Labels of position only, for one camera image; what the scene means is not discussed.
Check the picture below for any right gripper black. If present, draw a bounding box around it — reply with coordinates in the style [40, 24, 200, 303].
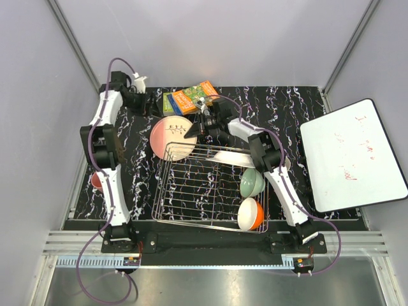
[185, 113, 220, 141]

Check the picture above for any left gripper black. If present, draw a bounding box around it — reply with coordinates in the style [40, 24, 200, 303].
[122, 90, 161, 118]

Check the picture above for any pink cream floral plate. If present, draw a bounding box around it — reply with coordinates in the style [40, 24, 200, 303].
[150, 115, 197, 161]

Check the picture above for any white paper plate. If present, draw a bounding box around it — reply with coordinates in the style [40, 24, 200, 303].
[207, 150, 255, 168]

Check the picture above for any pale green ceramic bowl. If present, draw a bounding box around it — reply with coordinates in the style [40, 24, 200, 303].
[240, 168, 265, 198]

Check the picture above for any orange bowl white inside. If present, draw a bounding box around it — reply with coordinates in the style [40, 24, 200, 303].
[237, 198, 264, 231]

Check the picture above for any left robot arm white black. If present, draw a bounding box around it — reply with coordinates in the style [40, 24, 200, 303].
[80, 71, 147, 252]

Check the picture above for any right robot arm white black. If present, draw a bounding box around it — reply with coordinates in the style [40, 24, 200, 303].
[185, 94, 319, 253]

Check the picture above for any blue book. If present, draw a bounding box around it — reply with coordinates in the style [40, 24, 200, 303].
[167, 93, 183, 116]

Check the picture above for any green book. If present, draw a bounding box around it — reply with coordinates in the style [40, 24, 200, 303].
[163, 92, 175, 117]

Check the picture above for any pink plastic cup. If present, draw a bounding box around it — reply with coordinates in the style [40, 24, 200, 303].
[91, 173, 103, 193]

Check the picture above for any orange ceramic mug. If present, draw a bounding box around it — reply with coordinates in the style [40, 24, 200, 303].
[284, 156, 291, 171]

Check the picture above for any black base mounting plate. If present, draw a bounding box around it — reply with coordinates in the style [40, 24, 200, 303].
[100, 219, 327, 266]

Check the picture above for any white dry erase board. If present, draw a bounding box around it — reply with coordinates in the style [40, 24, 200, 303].
[300, 99, 407, 212]

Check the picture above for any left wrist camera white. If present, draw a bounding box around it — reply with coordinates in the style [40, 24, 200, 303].
[133, 72, 148, 94]

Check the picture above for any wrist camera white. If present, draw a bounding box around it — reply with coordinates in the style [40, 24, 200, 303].
[195, 97, 210, 116]
[133, 72, 148, 94]

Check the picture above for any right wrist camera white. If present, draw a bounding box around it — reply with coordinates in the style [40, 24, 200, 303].
[195, 97, 210, 116]

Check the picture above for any steel wire dish rack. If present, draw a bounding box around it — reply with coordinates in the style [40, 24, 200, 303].
[152, 144, 250, 232]

